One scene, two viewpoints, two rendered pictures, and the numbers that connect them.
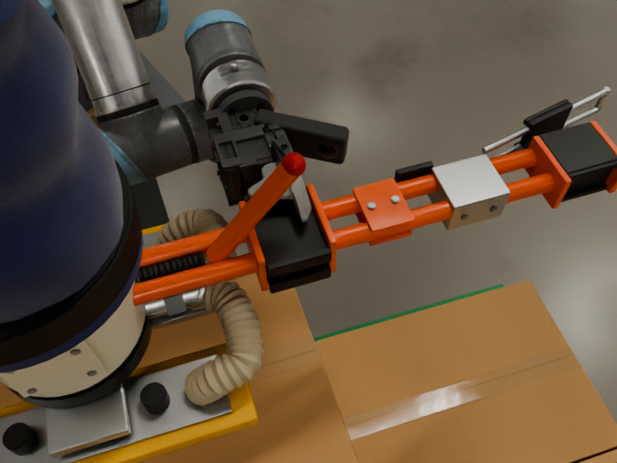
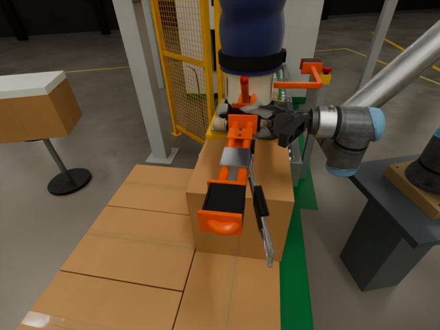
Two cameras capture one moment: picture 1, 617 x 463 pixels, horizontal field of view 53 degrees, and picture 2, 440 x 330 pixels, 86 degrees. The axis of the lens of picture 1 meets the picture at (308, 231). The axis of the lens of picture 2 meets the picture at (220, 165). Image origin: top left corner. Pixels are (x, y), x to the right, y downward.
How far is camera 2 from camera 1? 0.87 m
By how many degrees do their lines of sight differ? 73
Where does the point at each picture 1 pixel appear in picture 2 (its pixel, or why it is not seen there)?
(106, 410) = (224, 109)
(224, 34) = (357, 109)
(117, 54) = (355, 98)
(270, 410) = not seen: hidden behind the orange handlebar
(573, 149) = (226, 192)
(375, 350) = (264, 302)
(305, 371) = not seen: hidden behind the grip
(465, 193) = (229, 151)
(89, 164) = (239, 30)
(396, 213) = (233, 133)
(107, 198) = (236, 42)
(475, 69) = not seen: outside the picture
